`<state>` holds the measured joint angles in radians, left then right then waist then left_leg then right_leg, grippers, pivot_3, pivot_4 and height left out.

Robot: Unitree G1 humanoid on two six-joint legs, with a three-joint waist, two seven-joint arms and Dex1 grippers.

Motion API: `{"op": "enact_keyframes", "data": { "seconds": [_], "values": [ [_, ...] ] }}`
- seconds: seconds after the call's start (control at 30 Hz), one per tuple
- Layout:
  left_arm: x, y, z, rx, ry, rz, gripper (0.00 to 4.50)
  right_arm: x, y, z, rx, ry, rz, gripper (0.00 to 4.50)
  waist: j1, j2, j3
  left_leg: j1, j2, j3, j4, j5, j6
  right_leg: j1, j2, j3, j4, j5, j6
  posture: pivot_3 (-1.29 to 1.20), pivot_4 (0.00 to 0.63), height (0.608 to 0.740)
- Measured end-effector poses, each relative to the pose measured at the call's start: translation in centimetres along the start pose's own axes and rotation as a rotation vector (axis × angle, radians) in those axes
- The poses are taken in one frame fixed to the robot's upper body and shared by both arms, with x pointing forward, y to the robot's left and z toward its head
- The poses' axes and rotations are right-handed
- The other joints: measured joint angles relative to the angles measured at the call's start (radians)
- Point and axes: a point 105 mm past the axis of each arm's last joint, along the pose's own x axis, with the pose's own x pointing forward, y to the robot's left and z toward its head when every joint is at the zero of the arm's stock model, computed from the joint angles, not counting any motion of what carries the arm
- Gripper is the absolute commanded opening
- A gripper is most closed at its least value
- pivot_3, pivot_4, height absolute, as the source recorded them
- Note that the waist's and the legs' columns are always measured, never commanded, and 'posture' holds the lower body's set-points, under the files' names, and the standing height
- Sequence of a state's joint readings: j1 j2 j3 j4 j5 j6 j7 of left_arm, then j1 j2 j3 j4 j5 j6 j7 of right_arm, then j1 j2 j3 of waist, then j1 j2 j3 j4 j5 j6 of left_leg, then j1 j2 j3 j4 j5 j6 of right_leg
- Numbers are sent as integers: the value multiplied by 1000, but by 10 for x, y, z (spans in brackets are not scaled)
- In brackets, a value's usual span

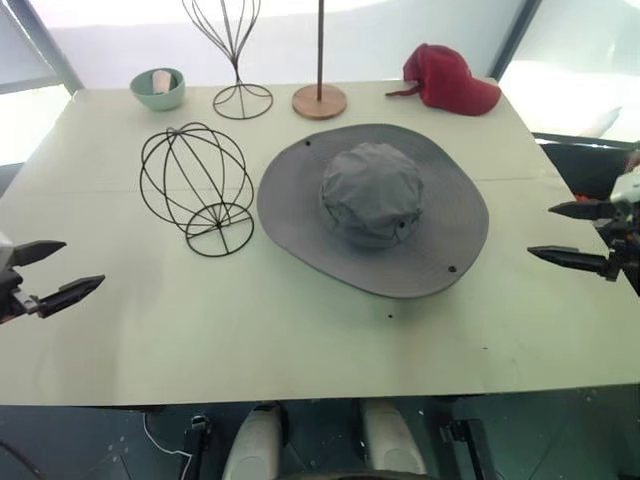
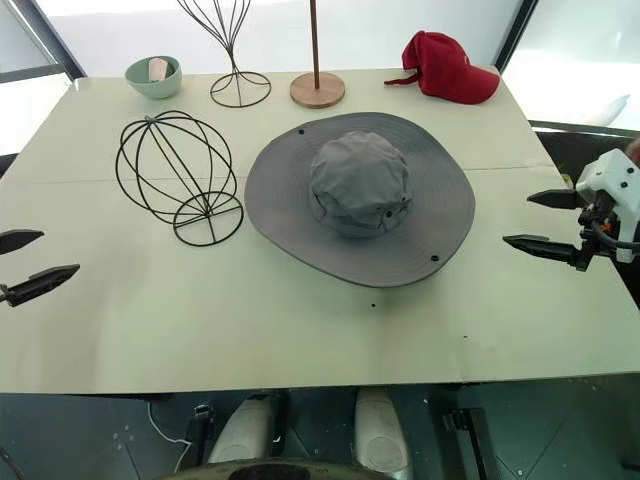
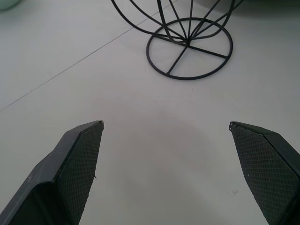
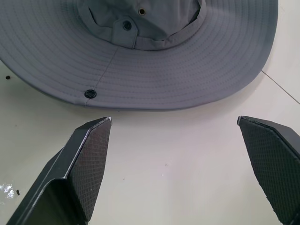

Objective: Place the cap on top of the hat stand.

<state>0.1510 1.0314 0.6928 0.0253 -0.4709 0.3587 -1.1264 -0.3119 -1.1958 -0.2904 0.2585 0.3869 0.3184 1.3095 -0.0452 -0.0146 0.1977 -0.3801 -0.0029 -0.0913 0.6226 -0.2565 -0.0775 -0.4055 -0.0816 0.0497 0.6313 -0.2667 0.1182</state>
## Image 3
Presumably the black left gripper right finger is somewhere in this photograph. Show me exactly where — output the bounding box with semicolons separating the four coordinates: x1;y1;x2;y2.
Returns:
228;121;300;225

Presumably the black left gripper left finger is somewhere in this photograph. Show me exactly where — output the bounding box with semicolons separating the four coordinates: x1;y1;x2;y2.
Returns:
0;120;105;225

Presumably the pale green round object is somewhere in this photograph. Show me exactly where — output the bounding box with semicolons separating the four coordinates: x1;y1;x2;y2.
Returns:
0;0;21;10

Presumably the black wire basket stand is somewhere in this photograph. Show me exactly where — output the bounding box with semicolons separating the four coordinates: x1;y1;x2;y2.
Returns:
111;0;244;82

